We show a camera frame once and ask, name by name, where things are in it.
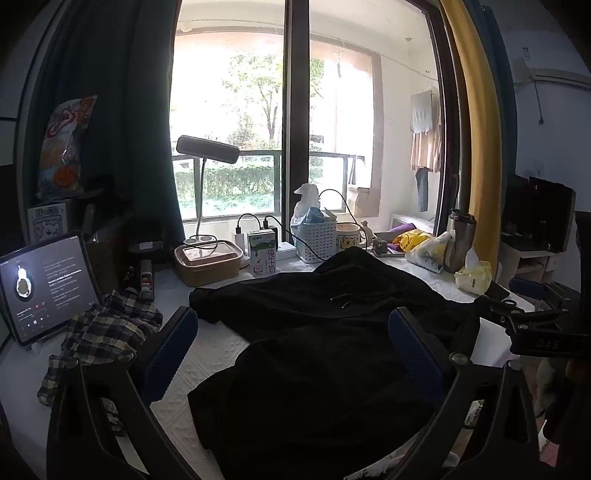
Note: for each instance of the black box with label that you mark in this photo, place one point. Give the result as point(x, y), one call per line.
point(147, 251)

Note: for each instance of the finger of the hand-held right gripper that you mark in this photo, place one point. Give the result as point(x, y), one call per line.
point(526, 288)
point(501, 307)

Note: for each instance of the blue plastic bag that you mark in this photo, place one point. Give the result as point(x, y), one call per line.
point(315, 216)

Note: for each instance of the teal curtain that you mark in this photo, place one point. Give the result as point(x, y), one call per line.
point(129, 115)

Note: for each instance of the brown lunch box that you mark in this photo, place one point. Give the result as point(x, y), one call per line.
point(207, 270)

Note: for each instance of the yellow curtain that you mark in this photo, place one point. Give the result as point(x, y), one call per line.
point(475, 115)

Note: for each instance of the colourful snack bag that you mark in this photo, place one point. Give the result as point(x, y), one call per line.
point(64, 147)

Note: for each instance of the white charger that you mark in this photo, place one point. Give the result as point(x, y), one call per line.
point(240, 240)

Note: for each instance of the tablet with dark screen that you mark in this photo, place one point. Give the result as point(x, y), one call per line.
point(46, 286)

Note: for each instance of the white bear print box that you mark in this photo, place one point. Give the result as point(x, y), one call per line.
point(46, 226)

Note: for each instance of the white power strip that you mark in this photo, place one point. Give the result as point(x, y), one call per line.
point(286, 251)

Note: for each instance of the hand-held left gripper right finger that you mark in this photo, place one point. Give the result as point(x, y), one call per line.
point(415, 355)

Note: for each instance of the plaid pants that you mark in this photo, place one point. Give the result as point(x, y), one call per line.
point(106, 323)

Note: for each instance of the balcony railing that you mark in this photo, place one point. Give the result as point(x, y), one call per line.
point(258, 153)

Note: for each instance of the brown cardboard box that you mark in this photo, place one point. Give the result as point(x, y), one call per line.
point(106, 258)

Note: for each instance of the yellow crumpled item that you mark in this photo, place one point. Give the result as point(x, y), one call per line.
point(411, 239)

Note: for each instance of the white air conditioner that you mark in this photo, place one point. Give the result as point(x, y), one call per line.
point(558, 76)

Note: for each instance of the steel tumbler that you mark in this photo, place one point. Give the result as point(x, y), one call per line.
point(457, 244)

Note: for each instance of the purple item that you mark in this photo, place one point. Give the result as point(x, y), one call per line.
point(404, 229)

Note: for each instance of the white plastic bag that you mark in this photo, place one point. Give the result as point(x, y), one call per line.
point(307, 198)

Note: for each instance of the hanging dark garment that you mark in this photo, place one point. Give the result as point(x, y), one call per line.
point(422, 189)

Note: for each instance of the hanging light clothes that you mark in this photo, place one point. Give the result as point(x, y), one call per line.
point(425, 134)

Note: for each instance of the grey desk lamp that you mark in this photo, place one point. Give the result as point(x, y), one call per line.
point(207, 148)

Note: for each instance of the white plastic basket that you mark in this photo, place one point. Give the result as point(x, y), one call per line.
point(316, 242)

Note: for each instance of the black pants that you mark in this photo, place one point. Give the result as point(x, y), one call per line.
point(300, 369)

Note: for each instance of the cream bear mug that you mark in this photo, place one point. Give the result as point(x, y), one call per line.
point(348, 240)

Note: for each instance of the yellow tissue pack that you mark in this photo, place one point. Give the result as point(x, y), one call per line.
point(475, 277)

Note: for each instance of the black monitor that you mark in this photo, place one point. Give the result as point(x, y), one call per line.
point(545, 212)

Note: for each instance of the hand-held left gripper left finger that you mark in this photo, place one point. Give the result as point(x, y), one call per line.
point(171, 350)

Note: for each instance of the small metal stand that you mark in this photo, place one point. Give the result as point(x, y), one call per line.
point(381, 248)

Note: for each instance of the white green milk carton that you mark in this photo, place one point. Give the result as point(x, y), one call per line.
point(262, 256)

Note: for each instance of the small spray can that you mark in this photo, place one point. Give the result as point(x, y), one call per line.
point(147, 281)

